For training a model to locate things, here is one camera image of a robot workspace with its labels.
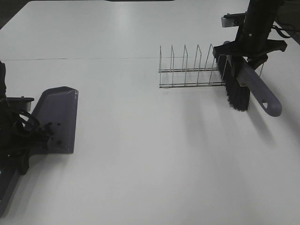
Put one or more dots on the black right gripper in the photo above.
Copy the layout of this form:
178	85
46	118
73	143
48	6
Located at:
251	41

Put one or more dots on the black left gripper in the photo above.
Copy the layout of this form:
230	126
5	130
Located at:
18	131

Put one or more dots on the pile of coffee beans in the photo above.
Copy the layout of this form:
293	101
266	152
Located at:
46	133

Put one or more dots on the purple plastic dustpan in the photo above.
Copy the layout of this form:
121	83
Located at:
56	105

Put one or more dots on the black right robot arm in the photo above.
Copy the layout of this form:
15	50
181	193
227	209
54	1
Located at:
263	8

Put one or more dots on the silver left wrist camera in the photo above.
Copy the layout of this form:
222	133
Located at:
20	103

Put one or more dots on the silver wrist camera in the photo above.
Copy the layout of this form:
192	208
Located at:
20	103
232	20

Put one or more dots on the chrome wire rack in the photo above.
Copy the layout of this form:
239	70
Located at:
186	71

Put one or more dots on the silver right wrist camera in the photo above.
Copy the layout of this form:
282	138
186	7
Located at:
232	20

